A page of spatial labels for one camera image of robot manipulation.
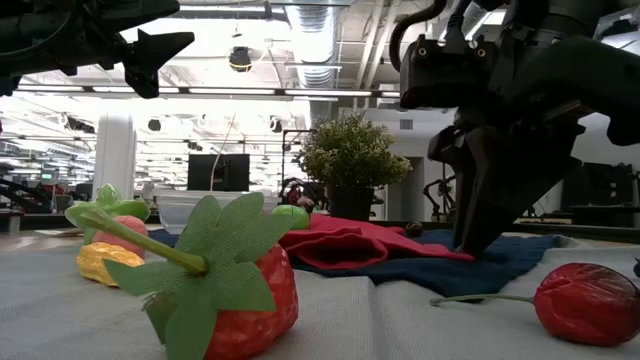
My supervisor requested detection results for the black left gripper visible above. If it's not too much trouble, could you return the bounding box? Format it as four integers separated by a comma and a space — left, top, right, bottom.
0, 0, 196, 100

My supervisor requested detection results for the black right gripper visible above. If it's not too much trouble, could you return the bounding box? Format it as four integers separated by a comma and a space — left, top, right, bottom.
426, 34, 640, 260

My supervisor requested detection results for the clear plastic tupperware container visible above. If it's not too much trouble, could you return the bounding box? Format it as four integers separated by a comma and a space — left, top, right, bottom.
155, 189, 282, 235

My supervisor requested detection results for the green toy vegetable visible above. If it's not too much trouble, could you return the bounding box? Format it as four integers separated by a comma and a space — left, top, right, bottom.
64, 183, 152, 260

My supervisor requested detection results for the red cherry with long stem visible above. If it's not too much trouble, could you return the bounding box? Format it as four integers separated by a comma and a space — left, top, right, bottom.
429, 262, 640, 348

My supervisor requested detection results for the green cabbage ball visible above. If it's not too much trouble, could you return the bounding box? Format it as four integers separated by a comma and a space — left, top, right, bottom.
271, 203, 312, 232

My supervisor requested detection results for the yellow toy banana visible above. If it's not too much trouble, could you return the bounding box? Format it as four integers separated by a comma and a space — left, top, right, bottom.
75, 241, 147, 288

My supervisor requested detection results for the large strawberry with green leaves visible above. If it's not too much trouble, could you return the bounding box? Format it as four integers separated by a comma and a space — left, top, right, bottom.
64, 192, 300, 360

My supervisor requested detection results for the white pillar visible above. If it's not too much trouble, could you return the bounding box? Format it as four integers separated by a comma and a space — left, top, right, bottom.
92, 110, 138, 202

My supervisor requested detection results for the navy blue cloth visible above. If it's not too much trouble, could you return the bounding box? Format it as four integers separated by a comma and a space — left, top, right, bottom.
147, 227, 561, 299

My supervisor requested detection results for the green potted plant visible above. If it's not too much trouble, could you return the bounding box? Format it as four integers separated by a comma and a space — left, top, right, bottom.
294, 109, 414, 223

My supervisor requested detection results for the black background monitor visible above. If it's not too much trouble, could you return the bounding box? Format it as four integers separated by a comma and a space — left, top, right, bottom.
186, 153, 251, 193

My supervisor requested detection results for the red cloth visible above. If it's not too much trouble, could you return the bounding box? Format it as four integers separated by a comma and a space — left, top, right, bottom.
277, 213, 475, 272

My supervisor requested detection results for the grey cloth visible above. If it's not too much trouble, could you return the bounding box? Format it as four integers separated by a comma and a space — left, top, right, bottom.
0, 233, 640, 360

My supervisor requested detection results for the black ceiling dome camera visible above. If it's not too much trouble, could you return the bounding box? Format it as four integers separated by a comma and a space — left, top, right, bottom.
228, 45, 253, 74

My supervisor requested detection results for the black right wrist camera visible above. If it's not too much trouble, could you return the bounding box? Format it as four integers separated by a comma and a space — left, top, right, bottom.
398, 33, 503, 110

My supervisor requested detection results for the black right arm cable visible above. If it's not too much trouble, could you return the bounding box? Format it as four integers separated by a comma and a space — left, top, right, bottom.
388, 0, 449, 72

